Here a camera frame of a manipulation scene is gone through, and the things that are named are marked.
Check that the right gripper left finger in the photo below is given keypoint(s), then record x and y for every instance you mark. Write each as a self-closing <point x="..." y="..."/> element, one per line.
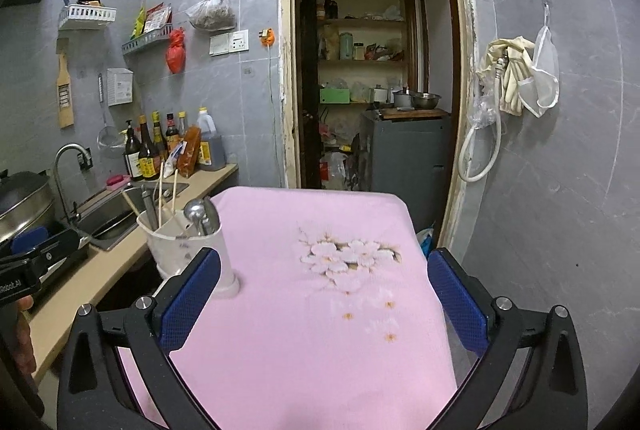
<point x="181" y="300"/>

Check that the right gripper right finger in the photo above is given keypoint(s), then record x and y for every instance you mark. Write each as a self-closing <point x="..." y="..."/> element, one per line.
<point x="465" y="300"/>

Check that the white plastic utensil cup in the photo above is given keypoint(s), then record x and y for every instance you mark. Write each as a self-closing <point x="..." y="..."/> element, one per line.
<point x="175" y="243"/>

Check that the wooden chopstick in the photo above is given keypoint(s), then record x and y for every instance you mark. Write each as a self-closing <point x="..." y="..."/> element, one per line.
<point x="159" y="203"/>
<point x="174" y="192"/>

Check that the large steel spoon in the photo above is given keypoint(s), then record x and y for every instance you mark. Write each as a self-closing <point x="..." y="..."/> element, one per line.
<point x="195" y="212"/>

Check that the steel-handled spatula tool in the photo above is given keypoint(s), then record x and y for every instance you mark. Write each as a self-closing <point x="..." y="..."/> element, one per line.
<point x="151" y="215"/>

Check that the person's left hand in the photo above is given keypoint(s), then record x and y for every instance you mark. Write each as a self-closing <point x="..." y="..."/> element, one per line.
<point x="24" y="351"/>

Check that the wooden countertop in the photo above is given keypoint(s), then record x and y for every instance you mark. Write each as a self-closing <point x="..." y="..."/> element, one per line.
<point x="87" y="282"/>

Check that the chrome faucet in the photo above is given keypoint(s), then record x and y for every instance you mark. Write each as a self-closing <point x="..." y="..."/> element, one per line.
<point x="70" y="185"/>

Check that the steel sink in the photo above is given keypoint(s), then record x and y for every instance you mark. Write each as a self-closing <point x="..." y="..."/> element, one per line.
<point x="112" y="216"/>

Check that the pink floral tablecloth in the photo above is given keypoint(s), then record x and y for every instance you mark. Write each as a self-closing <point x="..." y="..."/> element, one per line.
<point x="335" y="326"/>

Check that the dark soy sauce bottle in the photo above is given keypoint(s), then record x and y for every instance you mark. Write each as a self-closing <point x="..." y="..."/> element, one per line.
<point x="149" y="156"/>

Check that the orange snack bag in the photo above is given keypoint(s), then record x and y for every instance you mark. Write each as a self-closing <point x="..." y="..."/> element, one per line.
<point x="189" y="155"/>

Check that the large oil jug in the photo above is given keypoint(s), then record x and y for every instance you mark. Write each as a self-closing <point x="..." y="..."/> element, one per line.
<point x="211" y="156"/>

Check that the grey cabinet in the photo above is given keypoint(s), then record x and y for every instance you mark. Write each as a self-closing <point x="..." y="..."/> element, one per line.
<point x="408" y="159"/>

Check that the wooden paddle board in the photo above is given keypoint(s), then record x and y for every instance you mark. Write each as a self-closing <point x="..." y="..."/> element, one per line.
<point x="64" y="86"/>

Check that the steel bowl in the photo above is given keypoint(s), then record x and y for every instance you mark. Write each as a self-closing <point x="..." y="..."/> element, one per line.
<point x="425" y="100"/>

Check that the clear plastic bag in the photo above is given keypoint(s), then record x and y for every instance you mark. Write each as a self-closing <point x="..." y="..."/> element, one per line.
<point x="541" y="90"/>

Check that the green box on shelf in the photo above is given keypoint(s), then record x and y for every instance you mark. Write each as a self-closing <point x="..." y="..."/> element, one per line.
<point x="334" y="96"/>

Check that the red plastic bag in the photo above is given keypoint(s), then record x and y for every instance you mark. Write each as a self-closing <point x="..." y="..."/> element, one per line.
<point x="175" y="55"/>

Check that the hanging bag of spices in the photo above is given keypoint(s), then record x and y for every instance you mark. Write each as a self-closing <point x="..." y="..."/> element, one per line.
<point x="213" y="16"/>

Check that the wire mesh strainer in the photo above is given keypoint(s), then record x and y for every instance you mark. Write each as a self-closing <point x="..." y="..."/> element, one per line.
<point x="109" y="140"/>

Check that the white wall box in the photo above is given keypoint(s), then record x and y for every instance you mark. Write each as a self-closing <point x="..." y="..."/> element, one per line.
<point x="120" y="86"/>

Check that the white wall basket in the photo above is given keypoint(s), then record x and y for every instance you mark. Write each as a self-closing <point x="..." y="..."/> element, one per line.
<point x="85" y="17"/>

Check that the grey wall shelf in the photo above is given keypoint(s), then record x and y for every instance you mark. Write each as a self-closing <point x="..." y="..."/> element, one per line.
<point x="145" y="40"/>

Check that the white wall socket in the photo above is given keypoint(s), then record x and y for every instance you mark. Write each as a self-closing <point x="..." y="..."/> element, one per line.
<point x="229" y="42"/>

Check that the orange wall hook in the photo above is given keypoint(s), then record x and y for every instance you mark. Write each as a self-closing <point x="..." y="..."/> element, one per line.
<point x="267" y="37"/>

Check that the wooden door frame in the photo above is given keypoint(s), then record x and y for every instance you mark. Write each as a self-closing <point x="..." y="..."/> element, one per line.
<point x="463" y="203"/>

